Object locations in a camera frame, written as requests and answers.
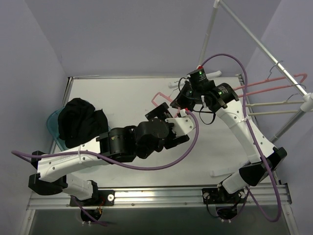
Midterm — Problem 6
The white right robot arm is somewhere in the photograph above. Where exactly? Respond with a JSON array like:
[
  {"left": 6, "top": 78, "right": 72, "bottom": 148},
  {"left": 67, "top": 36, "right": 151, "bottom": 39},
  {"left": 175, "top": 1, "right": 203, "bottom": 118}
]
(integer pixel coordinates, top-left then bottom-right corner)
[{"left": 170, "top": 67, "right": 287, "bottom": 202}]

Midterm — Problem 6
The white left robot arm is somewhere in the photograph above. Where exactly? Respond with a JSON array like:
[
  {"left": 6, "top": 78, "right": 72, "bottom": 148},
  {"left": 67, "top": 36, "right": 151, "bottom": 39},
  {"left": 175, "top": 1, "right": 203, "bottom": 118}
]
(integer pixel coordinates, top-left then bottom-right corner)
[{"left": 28, "top": 103, "right": 194, "bottom": 205}]

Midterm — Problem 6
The aluminium front rail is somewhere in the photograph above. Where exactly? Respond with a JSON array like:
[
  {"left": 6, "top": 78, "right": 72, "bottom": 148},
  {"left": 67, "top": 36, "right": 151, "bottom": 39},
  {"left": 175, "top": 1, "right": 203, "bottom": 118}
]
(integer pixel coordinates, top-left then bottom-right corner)
[{"left": 27, "top": 183, "right": 291, "bottom": 210}]

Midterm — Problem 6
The black pleated skirt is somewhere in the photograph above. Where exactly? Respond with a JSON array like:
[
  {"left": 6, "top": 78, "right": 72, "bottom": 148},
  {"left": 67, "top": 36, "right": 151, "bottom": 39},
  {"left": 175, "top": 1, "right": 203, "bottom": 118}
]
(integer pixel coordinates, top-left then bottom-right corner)
[{"left": 58, "top": 98, "right": 109, "bottom": 149}]

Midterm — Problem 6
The pink hanger with black skirt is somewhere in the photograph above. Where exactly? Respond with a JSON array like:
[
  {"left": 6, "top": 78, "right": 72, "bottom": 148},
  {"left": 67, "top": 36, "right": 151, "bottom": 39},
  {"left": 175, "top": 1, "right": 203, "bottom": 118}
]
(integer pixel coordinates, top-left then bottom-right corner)
[{"left": 151, "top": 80, "right": 180, "bottom": 107}]

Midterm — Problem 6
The metal clothes rack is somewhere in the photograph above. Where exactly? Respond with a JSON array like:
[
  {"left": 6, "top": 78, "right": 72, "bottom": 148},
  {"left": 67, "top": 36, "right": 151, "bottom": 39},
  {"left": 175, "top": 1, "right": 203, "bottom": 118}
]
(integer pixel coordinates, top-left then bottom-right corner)
[{"left": 168, "top": 0, "right": 313, "bottom": 177}]

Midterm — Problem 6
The teal plastic bin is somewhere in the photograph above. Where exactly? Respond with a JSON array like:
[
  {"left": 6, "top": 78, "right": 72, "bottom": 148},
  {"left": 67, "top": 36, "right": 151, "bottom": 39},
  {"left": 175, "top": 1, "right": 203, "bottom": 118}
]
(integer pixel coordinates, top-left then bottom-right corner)
[{"left": 46, "top": 108, "right": 67, "bottom": 151}]

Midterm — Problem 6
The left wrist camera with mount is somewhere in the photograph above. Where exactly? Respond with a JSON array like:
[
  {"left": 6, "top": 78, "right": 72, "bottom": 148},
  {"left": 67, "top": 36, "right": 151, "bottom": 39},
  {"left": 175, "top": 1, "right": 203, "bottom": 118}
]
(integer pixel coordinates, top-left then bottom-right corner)
[{"left": 165, "top": 109, "right": 195, "bottom": 137}]

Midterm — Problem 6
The cream hanger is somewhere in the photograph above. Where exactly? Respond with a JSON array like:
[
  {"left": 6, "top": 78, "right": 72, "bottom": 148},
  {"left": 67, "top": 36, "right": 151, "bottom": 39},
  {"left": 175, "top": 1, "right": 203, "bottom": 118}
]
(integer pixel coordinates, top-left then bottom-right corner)
[{"left": 244, "top": 84, "right": 308, "bottom": 117}]

